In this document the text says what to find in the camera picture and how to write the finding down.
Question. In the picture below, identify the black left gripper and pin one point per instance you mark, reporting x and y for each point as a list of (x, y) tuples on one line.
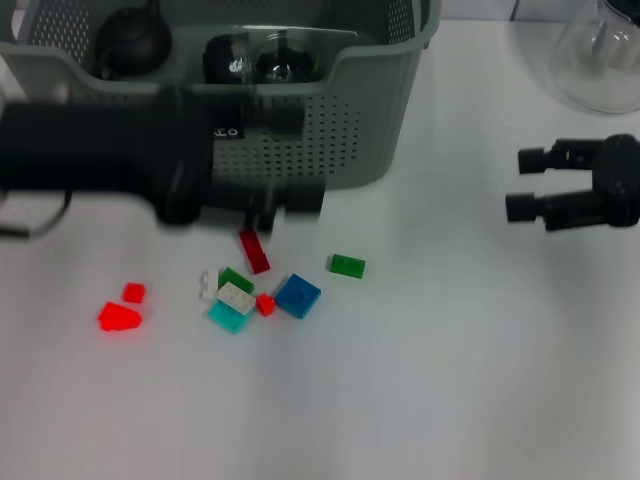
[(100, 150)]

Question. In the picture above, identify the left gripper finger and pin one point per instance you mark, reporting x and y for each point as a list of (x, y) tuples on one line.
[(270, 116), (300, 200)]

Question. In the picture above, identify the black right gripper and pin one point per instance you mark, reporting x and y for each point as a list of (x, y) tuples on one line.
[(622, 180)]

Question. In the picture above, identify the glass teacup black holder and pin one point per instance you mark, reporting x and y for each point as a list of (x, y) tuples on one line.
[(285, 62), (222, 60)]

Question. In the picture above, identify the grey perforated storage bin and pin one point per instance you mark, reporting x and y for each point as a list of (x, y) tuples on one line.
[(350, 125)]

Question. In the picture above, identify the long dark red brick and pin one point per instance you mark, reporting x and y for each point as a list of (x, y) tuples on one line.
[(255, 252)]

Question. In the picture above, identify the green rectangular brick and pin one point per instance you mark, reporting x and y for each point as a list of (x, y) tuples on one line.
[(347, 266)]

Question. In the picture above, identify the blue square plate brick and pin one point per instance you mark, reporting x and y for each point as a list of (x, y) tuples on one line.
[(298, 296)]

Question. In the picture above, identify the tiny red brick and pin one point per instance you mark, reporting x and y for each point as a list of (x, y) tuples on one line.
[(266, 305)]

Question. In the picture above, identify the black teapot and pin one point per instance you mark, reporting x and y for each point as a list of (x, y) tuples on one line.
[(132, 42)]

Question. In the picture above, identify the wide white brick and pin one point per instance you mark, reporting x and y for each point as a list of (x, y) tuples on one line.
[(236, 297)]

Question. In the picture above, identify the narrow white brick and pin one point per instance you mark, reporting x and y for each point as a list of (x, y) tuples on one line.
[(210, 285)]

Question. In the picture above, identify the clear glass pitcher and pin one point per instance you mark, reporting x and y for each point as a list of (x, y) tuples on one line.
[(595, 65)]

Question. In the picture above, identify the teal plate brick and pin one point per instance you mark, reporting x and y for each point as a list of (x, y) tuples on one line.
[(224, 319)]

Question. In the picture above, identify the small red square brick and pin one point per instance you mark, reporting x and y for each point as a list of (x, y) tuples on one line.
[(135, 292)]

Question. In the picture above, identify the red sloped brick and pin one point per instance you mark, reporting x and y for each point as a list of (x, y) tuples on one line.
[(120, 316)]

